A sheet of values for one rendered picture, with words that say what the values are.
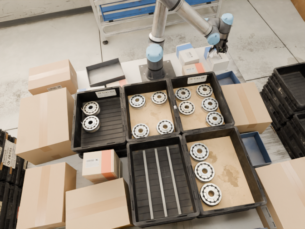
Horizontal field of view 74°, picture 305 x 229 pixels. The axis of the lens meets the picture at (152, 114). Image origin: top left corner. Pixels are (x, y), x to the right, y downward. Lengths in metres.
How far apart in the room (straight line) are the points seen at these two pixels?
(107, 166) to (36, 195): 0.40
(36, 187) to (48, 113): 0.44
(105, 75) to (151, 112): 0.55
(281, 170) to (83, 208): 0.98
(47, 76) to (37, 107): 0.30
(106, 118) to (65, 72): 0.52
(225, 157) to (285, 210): 0.34
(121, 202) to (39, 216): 0.40
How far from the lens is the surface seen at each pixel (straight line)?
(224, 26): 1.51
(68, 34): 3.58
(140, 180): 1.14
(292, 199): 1.18
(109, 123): 1.30
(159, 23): 1.45
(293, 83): 2.14
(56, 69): 1.71
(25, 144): 1.37
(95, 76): 1.68
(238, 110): 1.33
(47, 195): 1.24
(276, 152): 1.47
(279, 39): 3.38
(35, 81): 1.70
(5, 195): 2.00
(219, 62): 1.66
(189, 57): 1.66
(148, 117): 1.27
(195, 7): 3.16
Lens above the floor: 1.92
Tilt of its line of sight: 58 degrees down
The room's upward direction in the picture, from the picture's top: 7 degrees counter-clockwise
